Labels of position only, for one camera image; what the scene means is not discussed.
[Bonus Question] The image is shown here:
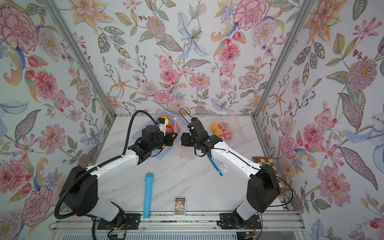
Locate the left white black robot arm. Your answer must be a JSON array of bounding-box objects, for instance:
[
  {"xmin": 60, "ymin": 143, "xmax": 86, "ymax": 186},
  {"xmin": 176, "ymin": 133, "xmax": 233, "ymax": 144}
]
[{"xmin": 54, "ymin": 110, "xmax": 178, "ymax": 228}]

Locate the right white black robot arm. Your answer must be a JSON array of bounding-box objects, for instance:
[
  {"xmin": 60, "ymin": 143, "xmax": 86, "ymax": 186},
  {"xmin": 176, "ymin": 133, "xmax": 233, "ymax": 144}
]
[{"xmin": 181, "ymin": 118, "xmax": 282, "ymax": 229}]

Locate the small purple card box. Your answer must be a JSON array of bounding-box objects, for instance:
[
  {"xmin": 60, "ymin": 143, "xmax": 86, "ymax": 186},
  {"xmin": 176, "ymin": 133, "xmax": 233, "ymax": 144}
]
[{"xmin": 174, "ymin": 197, "xmax": 186, "ymax": 217}]

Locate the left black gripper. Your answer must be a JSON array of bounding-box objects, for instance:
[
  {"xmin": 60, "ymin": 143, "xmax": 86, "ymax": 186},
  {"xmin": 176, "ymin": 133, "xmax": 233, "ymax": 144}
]
[{"xmin": 149, "ymin": 132, "xmax": 179, "ymax": 152}]

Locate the clear blue zip-top bag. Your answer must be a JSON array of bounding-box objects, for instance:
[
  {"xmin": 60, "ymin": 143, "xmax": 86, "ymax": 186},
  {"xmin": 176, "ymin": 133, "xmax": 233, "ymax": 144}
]
[{"xmin": 208, "ymin": 156, "xmax": 229, "ymax": 176}]

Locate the light blue toy microphone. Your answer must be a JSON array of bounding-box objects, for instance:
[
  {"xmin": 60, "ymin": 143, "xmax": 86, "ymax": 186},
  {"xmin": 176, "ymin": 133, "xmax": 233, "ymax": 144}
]
[{"xmin": 143, "ymin": 173, "xmax": 154, "ymax": 219}]

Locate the wooden chessboard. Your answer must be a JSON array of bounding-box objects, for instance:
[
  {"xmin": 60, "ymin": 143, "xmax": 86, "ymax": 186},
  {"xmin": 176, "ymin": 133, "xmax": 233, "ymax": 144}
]
[{"xmin": 252, "ymin": 157, "xmax": 287, "ymax": 198}]

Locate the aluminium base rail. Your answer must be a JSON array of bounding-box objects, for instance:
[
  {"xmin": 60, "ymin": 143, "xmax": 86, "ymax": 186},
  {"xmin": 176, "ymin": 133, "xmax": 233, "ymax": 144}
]
[{"xmin": 48, "ymin": 211, "xmax": 305, "ymax": 233}]

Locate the clear pink zip-top bag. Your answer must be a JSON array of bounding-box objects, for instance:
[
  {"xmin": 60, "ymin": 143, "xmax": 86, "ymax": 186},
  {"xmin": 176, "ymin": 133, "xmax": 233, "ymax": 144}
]
[
  {"xmin": 209, "ymin": 114, "xmax": 246, "ymax": 142},
  {"xmin": 174, "ymin": 138, "xmax": 195, "ymax": 160}
]

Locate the pink peach with leaf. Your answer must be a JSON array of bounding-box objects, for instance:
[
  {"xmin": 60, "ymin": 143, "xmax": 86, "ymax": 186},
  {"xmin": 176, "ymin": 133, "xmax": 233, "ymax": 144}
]
[{"xmin": 219, "ymin": 122, "xmax": 228, "ymax": 131}]

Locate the yellow peach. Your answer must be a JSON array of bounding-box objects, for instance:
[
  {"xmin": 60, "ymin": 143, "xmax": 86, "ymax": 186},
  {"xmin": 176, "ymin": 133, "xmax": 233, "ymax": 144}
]
[
  {"xmin": 214, "ymin": 128, "xmax": 224, "ymax": 138},
  {"xmin": 211, "ymin": 123, "xmax": 220, "ymax": 132}
]

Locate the blue perforated plastic basket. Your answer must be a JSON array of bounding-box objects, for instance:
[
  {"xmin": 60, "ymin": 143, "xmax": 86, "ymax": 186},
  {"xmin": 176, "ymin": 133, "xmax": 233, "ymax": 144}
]
[{"xmin": 129, "ymin": 110, "xmax": 187, "ymax": 162}]

